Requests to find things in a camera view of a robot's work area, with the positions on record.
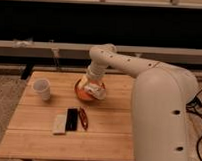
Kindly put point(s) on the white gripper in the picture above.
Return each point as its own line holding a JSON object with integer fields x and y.
{"x": 94, "y": 89}

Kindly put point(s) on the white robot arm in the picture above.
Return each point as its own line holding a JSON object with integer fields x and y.
{"x": 160, "y": 93}

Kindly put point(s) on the orange bowl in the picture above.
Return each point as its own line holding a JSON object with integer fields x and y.
{"x": 81, "y": 94}

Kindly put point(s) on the black rectangular block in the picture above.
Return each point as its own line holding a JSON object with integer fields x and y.
{"x": 71, "y": 124}

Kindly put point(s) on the white rectangular block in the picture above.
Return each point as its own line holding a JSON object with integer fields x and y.
{"x": 59, "y": 127}

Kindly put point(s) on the white paper cup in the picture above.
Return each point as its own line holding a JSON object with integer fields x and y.
{"x": 42, "y": 88}

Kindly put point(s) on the grey horizontal rail beam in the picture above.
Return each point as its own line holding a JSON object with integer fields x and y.
{"x": 80, "y": 51}

